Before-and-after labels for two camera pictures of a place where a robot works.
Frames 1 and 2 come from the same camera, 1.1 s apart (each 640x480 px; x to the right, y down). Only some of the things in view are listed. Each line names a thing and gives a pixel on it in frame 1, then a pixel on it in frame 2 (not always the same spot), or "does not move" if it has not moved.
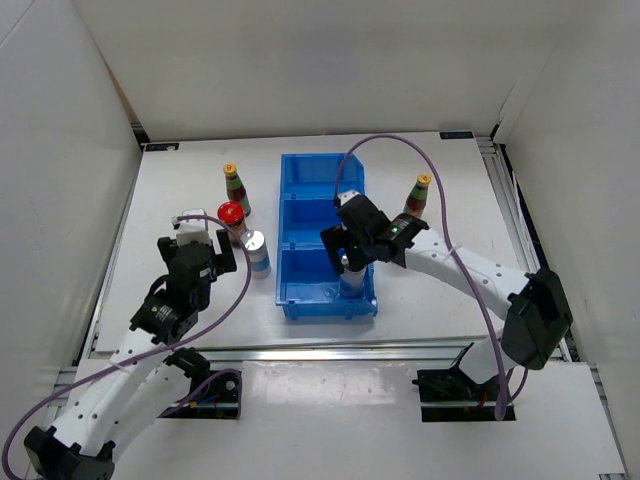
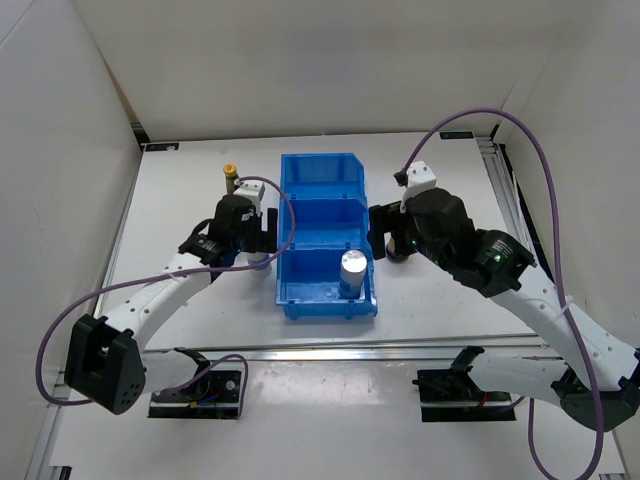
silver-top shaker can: (255, 244) does not move
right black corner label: (457, 134) does not move
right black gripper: (337, 238) -> (382, 219)
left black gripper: (228, 264) -> (264, 241)
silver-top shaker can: (352, 283) does not move
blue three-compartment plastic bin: (308, 287) does not move
